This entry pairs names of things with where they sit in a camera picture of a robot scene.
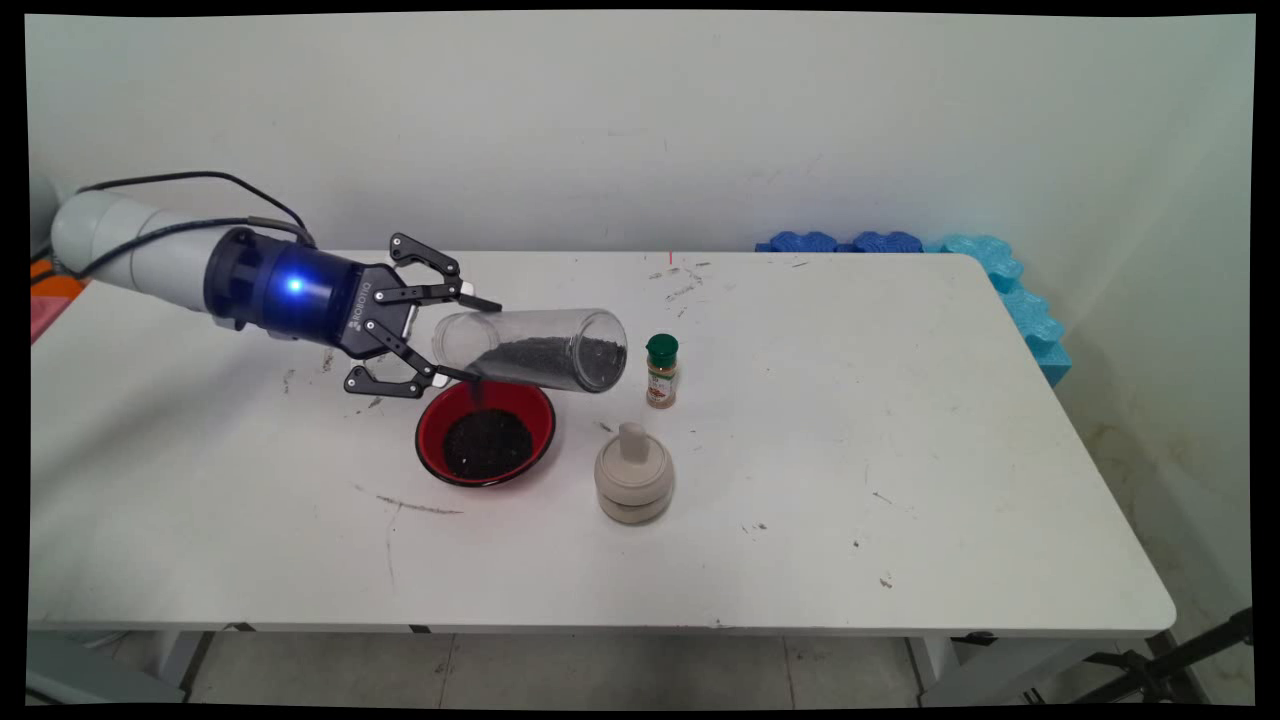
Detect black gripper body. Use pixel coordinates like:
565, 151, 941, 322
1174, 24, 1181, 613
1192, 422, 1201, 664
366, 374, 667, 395
203, 227, 421, 361

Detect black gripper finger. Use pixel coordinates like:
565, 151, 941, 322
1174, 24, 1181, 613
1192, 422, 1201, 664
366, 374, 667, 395
344, 318, 483, 401
372, 233, 504, 313

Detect black seeds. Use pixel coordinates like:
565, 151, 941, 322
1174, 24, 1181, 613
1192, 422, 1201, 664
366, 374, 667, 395
442, 337, 626, 479

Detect clear plastic jar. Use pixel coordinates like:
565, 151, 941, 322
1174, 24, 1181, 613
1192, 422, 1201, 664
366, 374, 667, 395
432, 308, 629, 394

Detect red bowl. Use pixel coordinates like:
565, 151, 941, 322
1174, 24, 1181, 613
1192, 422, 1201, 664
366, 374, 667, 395
415, 379, 557, 488

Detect orange foam block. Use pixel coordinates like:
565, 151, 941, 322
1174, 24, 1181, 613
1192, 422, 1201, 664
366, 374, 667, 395
30, 258, 89, 299

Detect pink foam block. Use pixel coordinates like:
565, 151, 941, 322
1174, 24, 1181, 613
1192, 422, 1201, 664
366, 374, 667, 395
30, 296, 69, 344

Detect beige ceramic grinder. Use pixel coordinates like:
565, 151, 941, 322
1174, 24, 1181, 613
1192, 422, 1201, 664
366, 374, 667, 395
594, 421, 675, 526

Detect green-capped spice bottle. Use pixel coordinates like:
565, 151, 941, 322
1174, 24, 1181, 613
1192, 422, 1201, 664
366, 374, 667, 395
645, 333, 680, 410

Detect white table leg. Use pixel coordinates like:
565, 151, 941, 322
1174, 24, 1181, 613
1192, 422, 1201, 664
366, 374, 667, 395
28, 630, 216, 706

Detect light blue foam block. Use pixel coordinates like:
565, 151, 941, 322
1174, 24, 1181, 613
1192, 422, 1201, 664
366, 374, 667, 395
922, 234, 1074, 389

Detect black tripod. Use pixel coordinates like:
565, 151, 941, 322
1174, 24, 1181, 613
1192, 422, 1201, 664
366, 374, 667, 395
1070, 608, 1254, 704

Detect black cable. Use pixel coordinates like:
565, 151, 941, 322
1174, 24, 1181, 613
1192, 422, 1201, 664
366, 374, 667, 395
75, 171, 319, 248
78, 216, 311, 279

